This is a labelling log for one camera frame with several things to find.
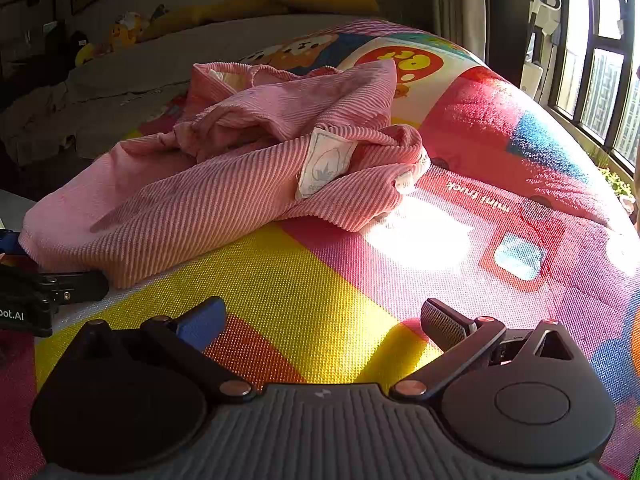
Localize green potted plants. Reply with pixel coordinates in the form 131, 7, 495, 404
585, 145, 640, 223

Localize grey curtain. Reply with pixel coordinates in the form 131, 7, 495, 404
430, 0, 490, 63

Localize black window frame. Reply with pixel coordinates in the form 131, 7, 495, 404
547, 0, 640, 173

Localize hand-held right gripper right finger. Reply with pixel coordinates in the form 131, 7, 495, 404
391, 298, 577, 404

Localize white hanging appliance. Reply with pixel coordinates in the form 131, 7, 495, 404
520, 0, 565, 102

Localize long yellow pillow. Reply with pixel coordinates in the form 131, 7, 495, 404
139, 0, 288, 42

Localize colourful cartoon printed mat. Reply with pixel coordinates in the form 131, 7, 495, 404
0, 19, 640, 480

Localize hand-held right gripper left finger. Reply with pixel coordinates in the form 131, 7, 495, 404
75, 296, 256, 404

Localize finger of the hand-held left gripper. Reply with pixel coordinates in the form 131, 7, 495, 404
39, 270, 110, 307

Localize grey bed sheet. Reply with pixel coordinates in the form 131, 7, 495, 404
0, 12, 366, 166

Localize black framed board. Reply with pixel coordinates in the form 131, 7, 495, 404
0, 0, 57, 78

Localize small yellow plush toy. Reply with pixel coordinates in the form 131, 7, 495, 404
75, 42, 112, 67

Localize pink ribbed garment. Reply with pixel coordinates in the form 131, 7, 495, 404
19, 59, 432, 290

